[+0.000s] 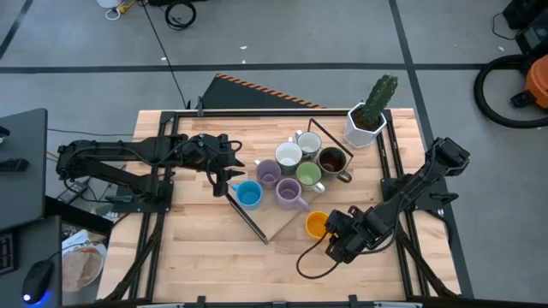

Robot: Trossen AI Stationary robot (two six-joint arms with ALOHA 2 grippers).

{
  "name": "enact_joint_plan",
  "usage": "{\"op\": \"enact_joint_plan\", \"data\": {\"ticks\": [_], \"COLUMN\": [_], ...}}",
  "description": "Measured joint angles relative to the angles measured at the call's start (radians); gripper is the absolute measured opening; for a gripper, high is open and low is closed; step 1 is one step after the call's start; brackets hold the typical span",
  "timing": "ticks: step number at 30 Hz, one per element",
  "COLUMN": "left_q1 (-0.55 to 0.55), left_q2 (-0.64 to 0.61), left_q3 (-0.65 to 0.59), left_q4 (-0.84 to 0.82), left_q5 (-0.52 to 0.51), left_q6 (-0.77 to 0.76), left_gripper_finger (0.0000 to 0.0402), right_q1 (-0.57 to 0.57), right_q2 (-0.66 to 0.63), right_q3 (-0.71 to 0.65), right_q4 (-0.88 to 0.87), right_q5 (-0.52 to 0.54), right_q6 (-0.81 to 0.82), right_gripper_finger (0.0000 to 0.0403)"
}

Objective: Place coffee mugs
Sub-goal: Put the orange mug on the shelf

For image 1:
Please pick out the white patterned ceramic mug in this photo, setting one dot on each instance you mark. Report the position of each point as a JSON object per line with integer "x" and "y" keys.
{"x": 309, "y": 143}

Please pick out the dark green ceramic mug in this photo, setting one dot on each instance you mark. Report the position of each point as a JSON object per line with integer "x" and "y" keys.
{"x": 331, "y": 161}

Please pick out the black equipment box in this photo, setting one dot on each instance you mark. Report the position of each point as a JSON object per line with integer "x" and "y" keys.
{"x": 531, "y": 21}

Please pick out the orange vacuum cleaner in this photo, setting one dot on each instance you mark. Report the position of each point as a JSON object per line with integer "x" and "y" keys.
{"x": 538, "y": 81}

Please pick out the orange ceramic mug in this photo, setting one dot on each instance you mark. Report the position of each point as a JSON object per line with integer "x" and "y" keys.
{"x": 316, "y": 224}

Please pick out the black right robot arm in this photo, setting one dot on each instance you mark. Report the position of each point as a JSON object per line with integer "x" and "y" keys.
{"x": 445, "y": 156}

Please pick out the wooden shelf with black frame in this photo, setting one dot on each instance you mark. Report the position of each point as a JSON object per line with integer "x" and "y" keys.
{"x": 269, "y": 216}

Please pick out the blue ceramic mug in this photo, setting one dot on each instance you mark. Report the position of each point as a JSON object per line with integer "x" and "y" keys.
{"x": 249, "y": 194}

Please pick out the green cactus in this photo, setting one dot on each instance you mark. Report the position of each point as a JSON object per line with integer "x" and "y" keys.
{"x": 380, "y": 96}

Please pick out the white hexagonal plant pot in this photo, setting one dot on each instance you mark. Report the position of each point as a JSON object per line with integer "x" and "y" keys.
{"x": 357, "y": 134}

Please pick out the black power adapter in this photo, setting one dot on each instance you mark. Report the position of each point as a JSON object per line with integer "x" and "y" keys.
{"x": 70, "y": 193}

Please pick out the black keyboard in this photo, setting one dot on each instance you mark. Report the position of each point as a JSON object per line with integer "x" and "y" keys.
{"x": 5, "y": 252}

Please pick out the purple ceramic mug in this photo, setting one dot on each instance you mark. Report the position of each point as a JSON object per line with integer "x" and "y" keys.
{"x": 268, "y": 173}
{"x": 289, "y": 193}

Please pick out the black computer mouse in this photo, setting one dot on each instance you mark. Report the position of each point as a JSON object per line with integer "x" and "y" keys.
{"x": 36, "y": 282}

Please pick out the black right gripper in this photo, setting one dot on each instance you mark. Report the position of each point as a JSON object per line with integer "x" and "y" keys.
{"x": 351, "y": 233}

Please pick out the white power strip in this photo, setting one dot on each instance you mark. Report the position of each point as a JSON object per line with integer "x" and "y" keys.
{"x": 109, "y": 3}

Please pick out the black handheld device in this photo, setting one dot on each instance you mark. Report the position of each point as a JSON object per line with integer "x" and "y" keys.
{"x": 13, "y": 164}

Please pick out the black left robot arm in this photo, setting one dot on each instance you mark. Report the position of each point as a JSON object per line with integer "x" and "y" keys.
{"x": 128, "y": 149}

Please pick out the light green ceramic mug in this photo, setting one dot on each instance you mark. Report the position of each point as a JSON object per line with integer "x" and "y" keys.
{"x": 309, "y": 175}

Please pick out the white grey ceramic mug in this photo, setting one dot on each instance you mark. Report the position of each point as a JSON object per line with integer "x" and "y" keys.
{"x": 288, "y": 157}

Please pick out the white plate with brown paper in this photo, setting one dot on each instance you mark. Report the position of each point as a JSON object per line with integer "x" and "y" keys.
{"x": 81, "y": 267}

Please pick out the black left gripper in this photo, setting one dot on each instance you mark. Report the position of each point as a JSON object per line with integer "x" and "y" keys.
{"x": 210, "y": 149}

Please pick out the dark grey lower desk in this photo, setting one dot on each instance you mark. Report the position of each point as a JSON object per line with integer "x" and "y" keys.
{"x": 38, "y": 244}

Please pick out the black aluminium rig frame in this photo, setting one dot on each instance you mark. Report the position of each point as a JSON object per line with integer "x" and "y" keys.
{"x": 274, "y": 112}

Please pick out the black ramp with striped edge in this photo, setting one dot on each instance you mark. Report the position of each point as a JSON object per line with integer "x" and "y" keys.
{"x": 231, "y": 96}

